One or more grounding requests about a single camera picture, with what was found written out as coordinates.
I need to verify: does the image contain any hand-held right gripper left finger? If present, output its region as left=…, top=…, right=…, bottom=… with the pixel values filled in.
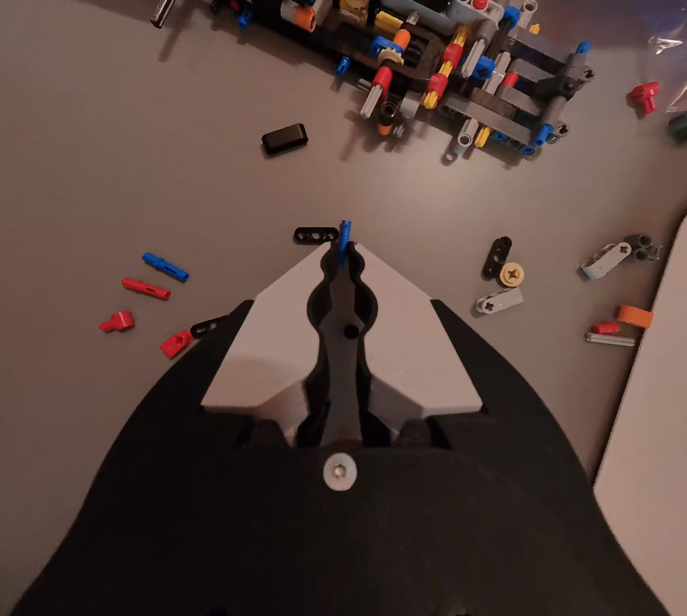
left=201, top=241, right=342, bottom=447

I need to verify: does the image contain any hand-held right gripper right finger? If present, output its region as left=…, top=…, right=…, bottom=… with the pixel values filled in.
left=348, top=241, right=484, bottom=447

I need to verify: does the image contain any black rounded lego block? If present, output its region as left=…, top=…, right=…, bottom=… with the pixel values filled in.
left=261, top=123, right=310, bottom=156

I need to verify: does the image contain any black thin lego piece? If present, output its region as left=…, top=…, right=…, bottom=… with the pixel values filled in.
left=190, top=314, right=232, bottom=340

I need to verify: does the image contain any light grey lego liftarm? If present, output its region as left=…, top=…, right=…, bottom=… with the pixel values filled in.
left=474, top=286, right=524, bottom=316

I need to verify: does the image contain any black short lego liftarm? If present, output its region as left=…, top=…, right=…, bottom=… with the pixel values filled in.
left=481, top=236, right=513, bottom=281

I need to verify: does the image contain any blue long lego pin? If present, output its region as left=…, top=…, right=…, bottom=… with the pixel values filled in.
left=141, top=252, right=190, bottom=284

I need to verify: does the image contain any red long lego pin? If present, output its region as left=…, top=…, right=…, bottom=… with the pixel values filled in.
left=121, top=277, right=172, bottom=301

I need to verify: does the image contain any pale blue-grey lego liftarm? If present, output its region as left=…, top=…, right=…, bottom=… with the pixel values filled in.
left=580, top=242, right=633, bottom=281

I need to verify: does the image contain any orange lego piece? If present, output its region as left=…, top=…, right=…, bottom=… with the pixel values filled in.
left=616, top=305, right=656, bottom=329

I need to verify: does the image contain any dark grey double lego connector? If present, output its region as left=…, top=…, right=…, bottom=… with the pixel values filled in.
left=623, top=234, right=663, bottom=262

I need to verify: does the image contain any red lego pin connector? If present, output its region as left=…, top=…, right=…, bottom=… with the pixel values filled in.
left=627, top=81, right=662, bottom=116

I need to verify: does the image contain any instruction booklet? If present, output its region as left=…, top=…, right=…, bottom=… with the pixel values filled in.
left=592, top=216, right=687, bottom=616

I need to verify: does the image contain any clear crinkled plastic bag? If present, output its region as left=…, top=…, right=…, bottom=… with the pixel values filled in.
left=617, top=0, right=687, bottom=112

